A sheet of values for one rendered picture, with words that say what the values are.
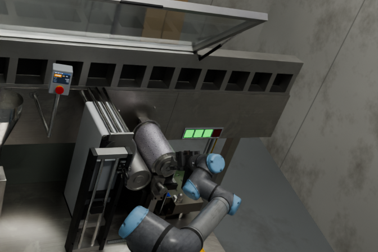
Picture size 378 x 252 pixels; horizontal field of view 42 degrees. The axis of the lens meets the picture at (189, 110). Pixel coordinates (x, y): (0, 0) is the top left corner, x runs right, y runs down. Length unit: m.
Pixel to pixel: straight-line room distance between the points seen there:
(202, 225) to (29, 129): 0.99
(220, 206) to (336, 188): 2.63
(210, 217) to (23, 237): 0.89
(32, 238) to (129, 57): 0.89
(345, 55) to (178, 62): 2.31
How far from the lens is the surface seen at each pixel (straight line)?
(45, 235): 2.28
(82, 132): 2.19
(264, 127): 2.93
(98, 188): 2.03
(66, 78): 1.79
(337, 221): 4.34
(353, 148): 4.20
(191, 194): 1.87
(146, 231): 1.55
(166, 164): 2.20
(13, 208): 2.38
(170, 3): 1.75
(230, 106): 2.67
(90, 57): 2.16
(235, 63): 2.53
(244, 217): 4.20
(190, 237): 1.57
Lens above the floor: 2.55
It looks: 29 degrees down
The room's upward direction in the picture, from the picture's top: 20 degrees clockwise
